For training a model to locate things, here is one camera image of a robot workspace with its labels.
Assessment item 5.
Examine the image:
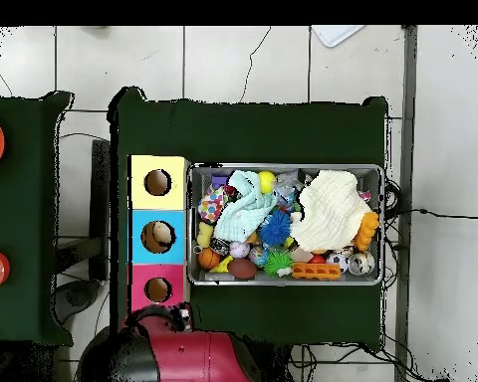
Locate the blue spiky toy with face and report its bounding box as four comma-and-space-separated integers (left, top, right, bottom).
257, 209, 292, 247

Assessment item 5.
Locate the cream ribbed cloth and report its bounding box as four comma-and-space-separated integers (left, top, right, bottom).
289, 169, 373, 253

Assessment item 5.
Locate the wooden box with three holes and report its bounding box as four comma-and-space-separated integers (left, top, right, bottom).
127, 154, 192, 319

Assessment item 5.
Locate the shallow clear mesh bin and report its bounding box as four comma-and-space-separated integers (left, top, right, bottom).
186, 161, 385, 287

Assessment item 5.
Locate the mint ribbed cloth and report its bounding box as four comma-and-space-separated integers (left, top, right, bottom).
213, 169, 278, 243

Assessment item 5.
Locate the plain yellow ball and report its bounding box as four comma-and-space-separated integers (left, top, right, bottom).
257, 170, 278, 195

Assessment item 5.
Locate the small orange basketball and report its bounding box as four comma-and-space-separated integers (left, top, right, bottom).
197, 247, 222, 271

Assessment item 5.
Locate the small brown football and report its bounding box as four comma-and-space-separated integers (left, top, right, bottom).
227, 258, 259, 281

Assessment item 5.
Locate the green spiky ball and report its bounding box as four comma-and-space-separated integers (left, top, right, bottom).
263, 249, 295, 279

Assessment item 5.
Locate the long orange block with holes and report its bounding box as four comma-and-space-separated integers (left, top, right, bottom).
291, 261, 343, 282

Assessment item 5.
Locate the small soccer ball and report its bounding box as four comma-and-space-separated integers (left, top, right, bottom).
325, 252, 351, 275

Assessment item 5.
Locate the orange plastic toy piece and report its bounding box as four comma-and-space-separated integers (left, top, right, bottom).
353, 211, 380, 252

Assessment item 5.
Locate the black upright panel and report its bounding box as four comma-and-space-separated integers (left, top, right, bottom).
89, 138, 112, 282

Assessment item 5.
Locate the white tray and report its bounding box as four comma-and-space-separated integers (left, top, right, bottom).
310, 25, 365, 49

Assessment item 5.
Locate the black floor cable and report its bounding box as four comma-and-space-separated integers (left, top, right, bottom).
385, 206, 478, 220

